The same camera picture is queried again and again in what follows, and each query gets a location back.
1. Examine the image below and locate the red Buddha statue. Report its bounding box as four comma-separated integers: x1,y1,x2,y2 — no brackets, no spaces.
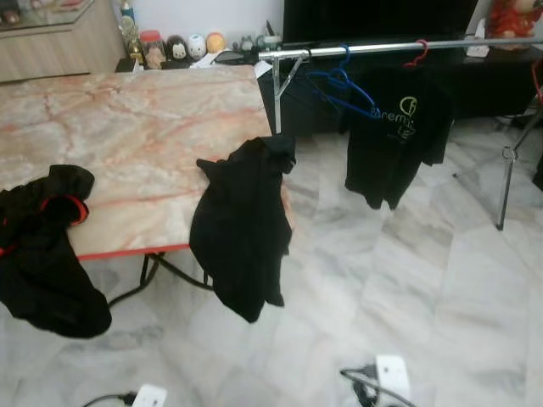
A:
485,0,543,39

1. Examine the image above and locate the black low TV cabinet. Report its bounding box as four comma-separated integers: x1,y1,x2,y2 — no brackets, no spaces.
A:
115,42,543,137

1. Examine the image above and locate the marble folding table red edge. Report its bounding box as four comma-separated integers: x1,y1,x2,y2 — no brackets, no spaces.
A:
0,64,298,308

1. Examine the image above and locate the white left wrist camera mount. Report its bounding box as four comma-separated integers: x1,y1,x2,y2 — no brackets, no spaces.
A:
132,384,168,407

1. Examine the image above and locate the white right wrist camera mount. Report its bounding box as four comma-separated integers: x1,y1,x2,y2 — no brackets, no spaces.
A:
373,354,412,407

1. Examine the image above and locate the black television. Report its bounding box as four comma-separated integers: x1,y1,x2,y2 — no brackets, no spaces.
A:
283,0,480,45

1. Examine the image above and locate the white round doll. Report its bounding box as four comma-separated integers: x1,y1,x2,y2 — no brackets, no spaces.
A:
187,32,207,60

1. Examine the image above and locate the pink white tissue box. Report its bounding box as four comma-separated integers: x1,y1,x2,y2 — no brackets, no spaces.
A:
467,21,491,59

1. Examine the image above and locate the silver metal clothes rack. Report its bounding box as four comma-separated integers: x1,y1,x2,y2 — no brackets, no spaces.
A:
257,36,543,231

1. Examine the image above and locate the light wood cabinet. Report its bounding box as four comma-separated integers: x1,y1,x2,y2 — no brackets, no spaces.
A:
0,0,126,83

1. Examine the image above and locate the blue plastic hanger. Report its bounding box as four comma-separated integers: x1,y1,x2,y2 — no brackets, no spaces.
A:
304,44,380,120

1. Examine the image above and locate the black T-shirt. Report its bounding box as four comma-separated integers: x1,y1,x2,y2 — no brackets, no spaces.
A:
0,164,113,338
344,64,455,210
188,133,298,324

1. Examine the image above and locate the orange round doll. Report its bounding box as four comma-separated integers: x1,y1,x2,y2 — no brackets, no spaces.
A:
206,31,227,54

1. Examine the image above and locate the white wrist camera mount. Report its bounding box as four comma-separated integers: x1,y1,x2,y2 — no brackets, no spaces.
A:
373,354,412,407
132,384,168,407

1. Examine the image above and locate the red plastic hanger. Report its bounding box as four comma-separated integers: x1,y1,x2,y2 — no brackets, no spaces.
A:
406,40,429,69
0,193,91,257
530,58,543,103

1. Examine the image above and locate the gold ornament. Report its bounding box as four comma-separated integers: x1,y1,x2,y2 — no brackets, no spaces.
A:
119,13,143,67

